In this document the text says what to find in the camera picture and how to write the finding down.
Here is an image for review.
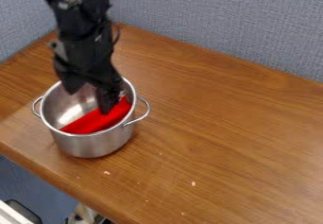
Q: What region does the stainless steel pot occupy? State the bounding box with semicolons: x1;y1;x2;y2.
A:
32;78;150;158

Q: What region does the red block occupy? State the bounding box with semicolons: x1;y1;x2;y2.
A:
60;95;130;134

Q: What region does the white black object under table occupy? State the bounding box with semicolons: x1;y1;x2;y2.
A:
61;203;113;224

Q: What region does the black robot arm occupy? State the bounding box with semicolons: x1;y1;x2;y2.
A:
44;0;122;114

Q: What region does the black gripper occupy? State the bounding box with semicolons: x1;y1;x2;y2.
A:
53;26;122;114

